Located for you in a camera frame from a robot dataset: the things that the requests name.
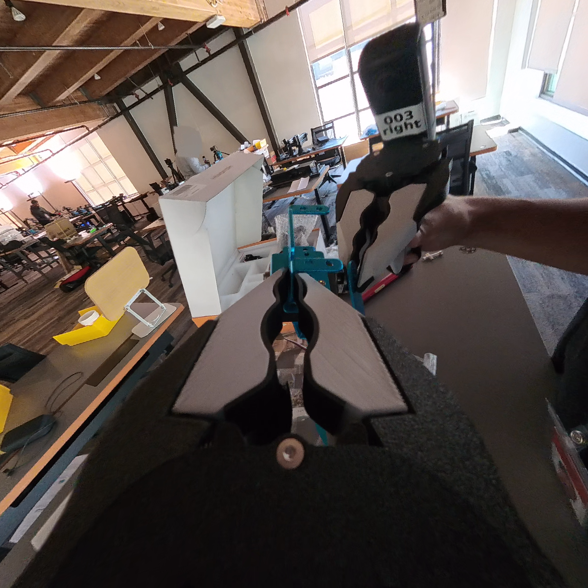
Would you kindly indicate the black computer mouse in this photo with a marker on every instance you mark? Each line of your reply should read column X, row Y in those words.
column 27, row 432

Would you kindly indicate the black mesh office chair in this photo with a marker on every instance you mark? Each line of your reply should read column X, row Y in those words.
column 461, row 156

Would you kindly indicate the wooden panel on clear stand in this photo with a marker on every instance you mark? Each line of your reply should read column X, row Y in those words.
column 117, row 280

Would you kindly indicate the orange and white cardboard box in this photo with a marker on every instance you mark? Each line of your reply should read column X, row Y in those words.
column 193, row 239

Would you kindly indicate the background office desks and chairs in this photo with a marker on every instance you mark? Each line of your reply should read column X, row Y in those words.
column 82, row 229

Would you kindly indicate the yellow plastic bin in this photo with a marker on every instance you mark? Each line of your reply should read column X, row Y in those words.
column 4, row 413
column 92, row 333

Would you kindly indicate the person's right forearm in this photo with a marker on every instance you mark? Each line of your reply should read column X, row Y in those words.
column 528, row 229

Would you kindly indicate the grey hanging panel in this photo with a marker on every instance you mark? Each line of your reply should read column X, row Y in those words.
column 429, row 9

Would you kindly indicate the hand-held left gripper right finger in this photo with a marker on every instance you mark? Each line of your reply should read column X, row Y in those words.
column 353, row 363

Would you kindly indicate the blue servo bracket assembly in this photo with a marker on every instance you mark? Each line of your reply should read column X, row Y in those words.
column 303, row 262

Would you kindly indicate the dark grey desk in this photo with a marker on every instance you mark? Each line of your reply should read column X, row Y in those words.
column 459, row 344

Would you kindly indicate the bubble wrap bundle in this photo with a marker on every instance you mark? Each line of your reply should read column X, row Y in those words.
column 301, row 227

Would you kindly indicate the small white plastic part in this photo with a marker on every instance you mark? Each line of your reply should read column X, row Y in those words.
column 431, row 256

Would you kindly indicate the red printed card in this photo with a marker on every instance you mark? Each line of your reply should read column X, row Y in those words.
column 569, row 464

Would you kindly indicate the neighbouring grey desk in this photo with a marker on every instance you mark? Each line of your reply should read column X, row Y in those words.
column 55, row 376

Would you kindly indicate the small white cup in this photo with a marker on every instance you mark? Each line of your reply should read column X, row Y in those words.
column 88, row 318

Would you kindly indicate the white foam box insert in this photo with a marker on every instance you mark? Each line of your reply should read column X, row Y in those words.
column 248, row 280

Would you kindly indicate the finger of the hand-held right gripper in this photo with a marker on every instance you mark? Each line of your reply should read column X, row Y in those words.
column 399, row 220
column 351, row 216

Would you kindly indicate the red electric screwdriver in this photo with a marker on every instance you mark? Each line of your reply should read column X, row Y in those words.
column 383, row 282

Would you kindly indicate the person's right hand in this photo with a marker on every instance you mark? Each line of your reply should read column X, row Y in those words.
column 445, row 225

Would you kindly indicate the large grid window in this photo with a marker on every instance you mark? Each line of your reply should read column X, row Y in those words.
column 335, row 69

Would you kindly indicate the long workbench with equipment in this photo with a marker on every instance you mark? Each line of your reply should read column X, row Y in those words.
column 303, row 160

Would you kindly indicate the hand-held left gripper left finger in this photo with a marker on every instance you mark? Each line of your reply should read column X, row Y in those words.
column 229, row 363

